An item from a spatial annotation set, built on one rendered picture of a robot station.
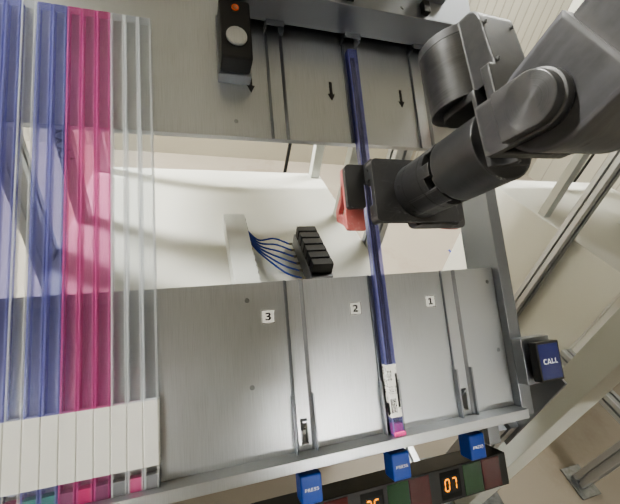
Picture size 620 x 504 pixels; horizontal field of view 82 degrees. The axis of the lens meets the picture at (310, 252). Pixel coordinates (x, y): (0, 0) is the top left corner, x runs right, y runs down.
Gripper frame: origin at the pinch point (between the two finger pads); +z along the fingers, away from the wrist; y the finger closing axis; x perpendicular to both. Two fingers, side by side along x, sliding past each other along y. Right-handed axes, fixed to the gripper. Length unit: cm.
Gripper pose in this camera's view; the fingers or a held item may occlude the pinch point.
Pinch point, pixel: (375, 214)
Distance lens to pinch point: 45.5
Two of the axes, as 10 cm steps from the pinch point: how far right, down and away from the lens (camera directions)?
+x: 0.9, 9.8, -1.5
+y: -9.5, 0.3, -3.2
